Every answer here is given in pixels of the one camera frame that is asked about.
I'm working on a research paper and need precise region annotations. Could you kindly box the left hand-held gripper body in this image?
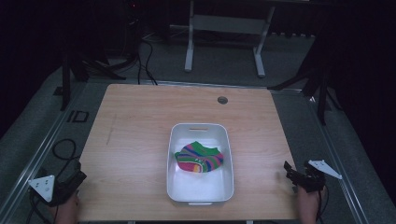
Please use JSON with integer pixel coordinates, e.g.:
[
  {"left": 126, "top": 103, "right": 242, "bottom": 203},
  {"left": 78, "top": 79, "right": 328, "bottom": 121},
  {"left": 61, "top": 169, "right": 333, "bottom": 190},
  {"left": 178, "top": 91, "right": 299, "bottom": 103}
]
[{"left": 27, "top": 169, "right": 82, "bottom": 207}]

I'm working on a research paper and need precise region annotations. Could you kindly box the white plastic basket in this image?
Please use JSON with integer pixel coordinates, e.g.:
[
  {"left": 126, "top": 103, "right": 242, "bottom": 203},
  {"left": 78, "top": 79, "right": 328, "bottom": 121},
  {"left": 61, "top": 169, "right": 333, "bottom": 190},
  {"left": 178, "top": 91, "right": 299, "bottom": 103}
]
[{"left": 166, "top": 122, "right": 235, "bottom": 206}]

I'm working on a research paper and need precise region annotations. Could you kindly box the person's left hand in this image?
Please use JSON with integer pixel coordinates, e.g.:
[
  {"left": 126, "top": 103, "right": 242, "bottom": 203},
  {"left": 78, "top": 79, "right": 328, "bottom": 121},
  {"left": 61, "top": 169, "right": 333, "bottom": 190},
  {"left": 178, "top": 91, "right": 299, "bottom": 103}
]
[{"left": 47, "top": 189, "right": 80, "bottom": 224}]

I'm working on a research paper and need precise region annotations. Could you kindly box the colourful striped sock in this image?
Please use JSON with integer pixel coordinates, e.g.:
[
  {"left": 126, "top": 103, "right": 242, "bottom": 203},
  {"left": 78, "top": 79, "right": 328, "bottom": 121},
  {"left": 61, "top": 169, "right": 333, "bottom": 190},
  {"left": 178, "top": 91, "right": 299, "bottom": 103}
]
[{"left": 174, "top": 140, "right": 225, "bottom": 174}]

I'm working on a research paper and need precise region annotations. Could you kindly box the black metal stand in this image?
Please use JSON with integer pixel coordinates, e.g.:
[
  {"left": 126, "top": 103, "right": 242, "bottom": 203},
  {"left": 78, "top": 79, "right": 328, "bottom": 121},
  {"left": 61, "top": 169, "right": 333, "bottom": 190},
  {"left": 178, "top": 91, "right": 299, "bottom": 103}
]
[
  {"left": 266, "top": 55, "right": 344, "bottom": 127},
  {"left": 53, "top": 52, "right": 127, "bottom": 112}
]

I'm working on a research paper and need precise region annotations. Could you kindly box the white metal desk frame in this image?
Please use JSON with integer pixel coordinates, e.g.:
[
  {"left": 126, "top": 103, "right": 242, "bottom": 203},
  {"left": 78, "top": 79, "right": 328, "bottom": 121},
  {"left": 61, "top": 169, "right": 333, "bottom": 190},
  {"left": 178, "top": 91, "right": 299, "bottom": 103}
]
[{"left": 184, "top": 0, "right": 276, "bottom": 78}]

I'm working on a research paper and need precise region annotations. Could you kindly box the person's right hand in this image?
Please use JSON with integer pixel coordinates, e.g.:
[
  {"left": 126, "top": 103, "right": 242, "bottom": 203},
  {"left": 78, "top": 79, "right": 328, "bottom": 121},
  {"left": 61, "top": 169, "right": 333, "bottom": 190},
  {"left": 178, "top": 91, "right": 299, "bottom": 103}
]
[{"left": 295, "top": 185, "right": 327, "bottom": 224}]

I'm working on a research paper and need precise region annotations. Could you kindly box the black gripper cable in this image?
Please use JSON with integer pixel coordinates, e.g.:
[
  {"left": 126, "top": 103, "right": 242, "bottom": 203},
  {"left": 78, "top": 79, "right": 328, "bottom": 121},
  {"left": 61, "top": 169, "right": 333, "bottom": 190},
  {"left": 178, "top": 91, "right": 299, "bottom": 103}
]
[
  {"left": 25, "top": 192, "right": 60, "bottom": 224},
  {"left": 315, "top": 186, "right": 329, "bottom": 222}
]

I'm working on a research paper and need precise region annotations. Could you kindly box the black looped cable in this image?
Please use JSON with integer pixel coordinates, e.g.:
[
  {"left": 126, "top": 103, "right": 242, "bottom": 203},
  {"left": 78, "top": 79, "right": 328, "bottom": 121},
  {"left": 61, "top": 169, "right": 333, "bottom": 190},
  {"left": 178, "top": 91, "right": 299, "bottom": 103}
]
[{"left": 51, "top": 138, "right": 79, "bottom": 181}]

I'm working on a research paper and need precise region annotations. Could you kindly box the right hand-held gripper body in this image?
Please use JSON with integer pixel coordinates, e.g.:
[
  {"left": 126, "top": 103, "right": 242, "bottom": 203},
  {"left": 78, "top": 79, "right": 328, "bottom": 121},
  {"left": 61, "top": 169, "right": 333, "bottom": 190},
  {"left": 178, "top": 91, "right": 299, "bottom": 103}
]
[{"left": 294, "top": 159, "right": 343, "bottom": 193}]

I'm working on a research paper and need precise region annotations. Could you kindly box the aluminium floor rail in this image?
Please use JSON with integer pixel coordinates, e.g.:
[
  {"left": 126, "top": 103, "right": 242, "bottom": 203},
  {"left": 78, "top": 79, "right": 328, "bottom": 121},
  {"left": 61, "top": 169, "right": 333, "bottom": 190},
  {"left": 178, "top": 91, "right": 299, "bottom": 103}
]
[
  {"left": 306, "top": 92, "right": 370, "bottom": 224},
  {"left": 0, "top": 81, "right": 92, "bottom": 218}
]

